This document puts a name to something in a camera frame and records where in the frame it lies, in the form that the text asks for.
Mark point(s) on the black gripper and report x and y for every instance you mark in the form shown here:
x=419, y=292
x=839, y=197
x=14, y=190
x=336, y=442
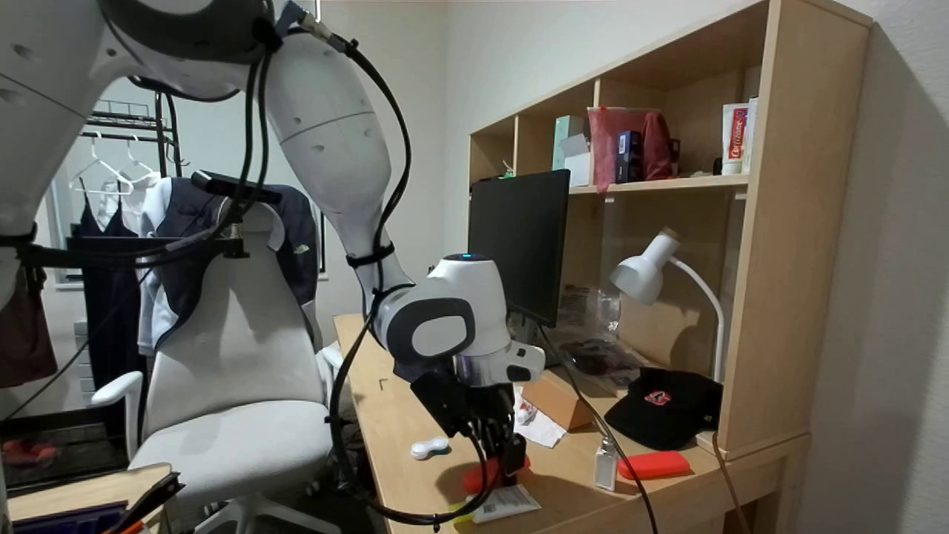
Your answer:
x=461, y=402

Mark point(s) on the red oblong plastic object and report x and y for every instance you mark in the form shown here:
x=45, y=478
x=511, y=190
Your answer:
x=486, y=476
x=653, y=467

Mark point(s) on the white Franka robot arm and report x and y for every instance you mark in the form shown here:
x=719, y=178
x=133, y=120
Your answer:
x=329, y=129

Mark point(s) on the white paper with picture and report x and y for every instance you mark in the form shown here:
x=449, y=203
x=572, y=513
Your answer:
x=541, y=429

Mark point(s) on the white tube with yellow cap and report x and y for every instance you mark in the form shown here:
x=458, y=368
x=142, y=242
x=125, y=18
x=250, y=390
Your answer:
x=515, y=506

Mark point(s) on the white contact lens case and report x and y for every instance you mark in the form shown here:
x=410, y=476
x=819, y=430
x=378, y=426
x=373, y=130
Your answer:
x=432, y=449

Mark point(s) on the small clear sanitizer bottle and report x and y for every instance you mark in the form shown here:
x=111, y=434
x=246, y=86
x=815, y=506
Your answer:
x=607, y=469

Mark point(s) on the clear plastic bag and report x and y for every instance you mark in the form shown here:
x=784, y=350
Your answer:
x=594, y=337

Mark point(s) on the black cap with red logo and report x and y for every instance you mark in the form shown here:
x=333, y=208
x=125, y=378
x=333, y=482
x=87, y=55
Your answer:
x=668, y=405

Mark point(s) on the black computer monitor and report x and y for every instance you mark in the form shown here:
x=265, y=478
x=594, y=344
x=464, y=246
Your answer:
x=521, y=246

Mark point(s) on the white desk lamp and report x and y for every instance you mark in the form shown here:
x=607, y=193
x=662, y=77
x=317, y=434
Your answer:
x=643, y=271

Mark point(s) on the white office chair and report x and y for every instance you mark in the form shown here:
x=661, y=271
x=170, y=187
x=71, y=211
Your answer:
x=238, y=426

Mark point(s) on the green and white books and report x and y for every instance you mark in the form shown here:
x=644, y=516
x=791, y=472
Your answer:
x=569, y=148

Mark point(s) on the small black shelf item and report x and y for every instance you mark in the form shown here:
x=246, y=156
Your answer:
x=630, y=156

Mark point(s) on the red bag on shelf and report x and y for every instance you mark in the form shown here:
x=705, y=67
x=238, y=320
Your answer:
x=607, y=144

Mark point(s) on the light wooden shelf unit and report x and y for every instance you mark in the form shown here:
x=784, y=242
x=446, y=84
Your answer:
x=791, y=246

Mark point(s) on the hanging clothes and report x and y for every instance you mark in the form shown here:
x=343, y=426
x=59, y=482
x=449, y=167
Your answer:
x=188, y=211

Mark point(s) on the white and red box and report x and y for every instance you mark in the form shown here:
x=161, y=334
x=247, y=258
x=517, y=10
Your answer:
x=739, y=138

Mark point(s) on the wooden board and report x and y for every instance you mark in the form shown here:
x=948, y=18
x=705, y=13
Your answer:
x=78, y=492

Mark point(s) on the black clothes rack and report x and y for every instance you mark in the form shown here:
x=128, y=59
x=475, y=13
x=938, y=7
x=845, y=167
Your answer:
x=109, y=246

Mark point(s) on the dark framed screen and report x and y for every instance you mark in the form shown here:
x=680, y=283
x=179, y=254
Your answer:
x=62, y=449

